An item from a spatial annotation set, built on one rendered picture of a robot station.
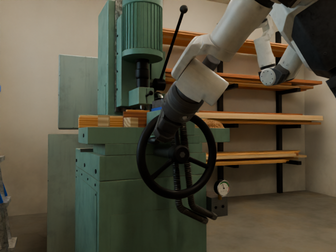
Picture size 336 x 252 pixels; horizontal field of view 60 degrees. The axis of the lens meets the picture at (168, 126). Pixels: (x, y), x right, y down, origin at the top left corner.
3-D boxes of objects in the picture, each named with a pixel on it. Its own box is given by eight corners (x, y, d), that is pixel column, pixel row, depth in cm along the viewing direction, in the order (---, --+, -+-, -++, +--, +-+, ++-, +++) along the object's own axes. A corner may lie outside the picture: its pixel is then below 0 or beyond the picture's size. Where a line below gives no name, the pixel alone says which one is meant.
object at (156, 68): (151, 79, 146) (151, 49, 147) (144, 82, 154) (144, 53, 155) (166, 80, 150) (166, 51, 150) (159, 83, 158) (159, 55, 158)
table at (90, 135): (92, 145, 91) (92, 126, 91) (77, 142, 118) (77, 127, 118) (245, 142, 117) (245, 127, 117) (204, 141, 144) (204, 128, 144)
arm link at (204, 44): (197, 103, 65) (233, 56, 57) (166, 79, 66) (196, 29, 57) (206, 91, 71) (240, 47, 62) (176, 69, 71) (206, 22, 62)
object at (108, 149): (104, 155, 102) (105, 144, 102) (93, 152, 121) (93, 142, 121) (202, 152, 119) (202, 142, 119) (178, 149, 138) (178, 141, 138)
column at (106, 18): (105, 149, 137) (106, -2, 138) (96, 147, 157) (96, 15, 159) (150, 148, 146) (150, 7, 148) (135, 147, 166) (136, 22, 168)
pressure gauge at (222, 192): (217, 201, 114) (217, 180, 114) (212, 199, 117) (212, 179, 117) (230, 200, 117) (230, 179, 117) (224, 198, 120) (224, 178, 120)
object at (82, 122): (78, 127, 113) (79, 117, 113) (78, 127, 115) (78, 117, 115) (220, 128, 142) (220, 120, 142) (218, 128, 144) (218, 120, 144)
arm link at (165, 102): (177, 149, 78) (197, 126, 69) (144, 135, 77) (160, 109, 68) (186, 115, 86) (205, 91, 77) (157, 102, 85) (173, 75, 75)
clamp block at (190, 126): (159, 135, 101) (159, 109, 101) (145, 135, 113) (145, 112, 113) (196, 135, 107) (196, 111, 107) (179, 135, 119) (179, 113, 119)
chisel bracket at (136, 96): (138, 107, 120) (138, 86, 120) (128, 109, 132) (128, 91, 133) (155, 108, 123) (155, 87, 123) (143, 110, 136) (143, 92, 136)
